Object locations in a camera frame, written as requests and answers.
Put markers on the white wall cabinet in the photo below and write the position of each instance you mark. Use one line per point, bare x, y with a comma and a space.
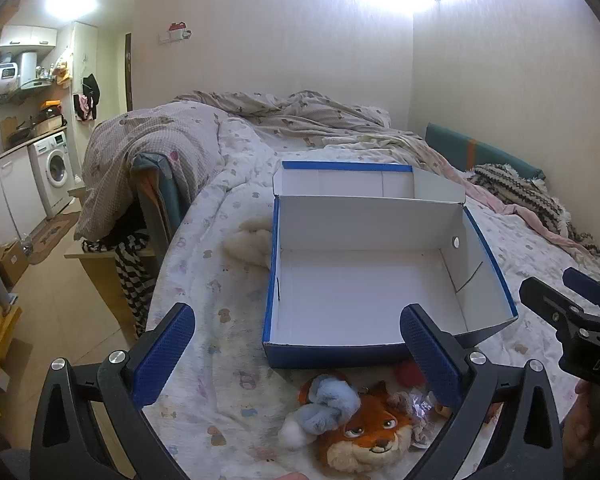
27, 36

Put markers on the white water heater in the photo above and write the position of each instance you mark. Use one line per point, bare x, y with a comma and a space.
0, 77

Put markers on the yellow furniture frame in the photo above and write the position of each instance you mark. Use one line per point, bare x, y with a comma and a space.
0, 340

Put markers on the white and blue cardboard box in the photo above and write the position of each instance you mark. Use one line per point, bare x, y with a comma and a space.
355, 280

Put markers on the white base cabinet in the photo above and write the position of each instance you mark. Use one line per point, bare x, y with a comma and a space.
10, 195

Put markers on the red plush toy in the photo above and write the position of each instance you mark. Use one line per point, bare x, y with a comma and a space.
409, 374

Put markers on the grey-brown fluffy plush charm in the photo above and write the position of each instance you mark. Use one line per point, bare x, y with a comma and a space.
401, 402

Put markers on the brown door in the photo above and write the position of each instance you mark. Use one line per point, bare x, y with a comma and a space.
127, 70

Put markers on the teal padded bed panel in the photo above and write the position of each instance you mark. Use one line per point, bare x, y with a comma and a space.
162, 200
460, 150

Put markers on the pink blanket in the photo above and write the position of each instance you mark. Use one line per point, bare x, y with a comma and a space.
485, 200

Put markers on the person's right hand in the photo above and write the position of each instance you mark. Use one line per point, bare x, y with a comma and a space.
595, 425

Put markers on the brown cardboard box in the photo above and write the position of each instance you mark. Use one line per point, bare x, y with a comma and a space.
10, 260

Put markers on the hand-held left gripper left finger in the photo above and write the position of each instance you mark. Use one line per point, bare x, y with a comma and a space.
165, 355

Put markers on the light blue fluffy plush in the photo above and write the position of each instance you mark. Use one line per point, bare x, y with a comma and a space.
325, 405

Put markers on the orange fox plush toy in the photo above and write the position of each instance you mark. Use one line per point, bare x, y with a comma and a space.
370, 435

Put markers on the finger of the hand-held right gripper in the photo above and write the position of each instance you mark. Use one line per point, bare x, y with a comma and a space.
592, 287
545, 302

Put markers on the white washing machine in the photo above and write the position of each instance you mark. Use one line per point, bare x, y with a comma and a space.
55, 170

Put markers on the clear packet with white insert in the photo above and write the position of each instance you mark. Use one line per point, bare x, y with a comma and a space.
424, 410

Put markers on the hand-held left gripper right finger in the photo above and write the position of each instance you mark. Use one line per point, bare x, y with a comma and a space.
430, 355

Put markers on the silver range hood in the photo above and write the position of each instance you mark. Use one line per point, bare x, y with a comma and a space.
27, 67

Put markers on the black wok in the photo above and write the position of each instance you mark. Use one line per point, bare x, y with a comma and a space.
20, 135

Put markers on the cream plush toy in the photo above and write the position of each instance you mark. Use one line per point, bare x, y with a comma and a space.
250, 245

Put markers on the hanging dark clothes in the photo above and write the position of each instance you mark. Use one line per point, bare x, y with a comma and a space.
91, 91

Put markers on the grey printed quilt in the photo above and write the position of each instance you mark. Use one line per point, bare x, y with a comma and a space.
155, 140

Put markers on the white printed bedsheet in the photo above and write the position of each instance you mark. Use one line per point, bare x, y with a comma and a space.
220, 310

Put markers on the black and cream striped blanket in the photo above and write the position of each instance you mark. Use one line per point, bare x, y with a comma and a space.
520, 185

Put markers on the brown floor rug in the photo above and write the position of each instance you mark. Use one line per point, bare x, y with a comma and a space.
55, 232

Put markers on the black and white striped cloth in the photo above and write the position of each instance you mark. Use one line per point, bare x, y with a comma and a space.
130, 270

